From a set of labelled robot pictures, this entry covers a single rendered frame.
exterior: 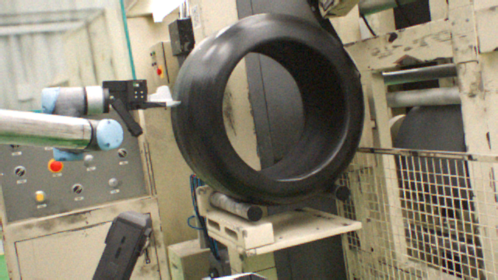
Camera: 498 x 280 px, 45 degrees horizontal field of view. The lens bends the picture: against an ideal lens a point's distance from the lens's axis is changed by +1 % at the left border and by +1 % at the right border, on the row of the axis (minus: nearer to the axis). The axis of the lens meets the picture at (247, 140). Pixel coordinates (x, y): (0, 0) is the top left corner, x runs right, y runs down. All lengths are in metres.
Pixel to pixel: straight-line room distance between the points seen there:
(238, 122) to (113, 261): 1.53
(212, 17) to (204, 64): 0.42
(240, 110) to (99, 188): 0.63
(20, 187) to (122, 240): 1.76
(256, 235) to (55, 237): 0.85
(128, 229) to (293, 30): 1.25
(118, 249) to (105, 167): 1.77
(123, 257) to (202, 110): 1.11
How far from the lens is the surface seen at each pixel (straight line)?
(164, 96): 1.66
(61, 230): 2.25
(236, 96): 2.02
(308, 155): 1.99
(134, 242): 0.51
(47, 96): 1.60
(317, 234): 1.75
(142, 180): 2.31
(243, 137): 2.02
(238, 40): 1.64
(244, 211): 1.67
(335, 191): 1.77
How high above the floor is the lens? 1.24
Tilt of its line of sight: 5 degrees down
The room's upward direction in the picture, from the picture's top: 9 degrees counter-clockwise
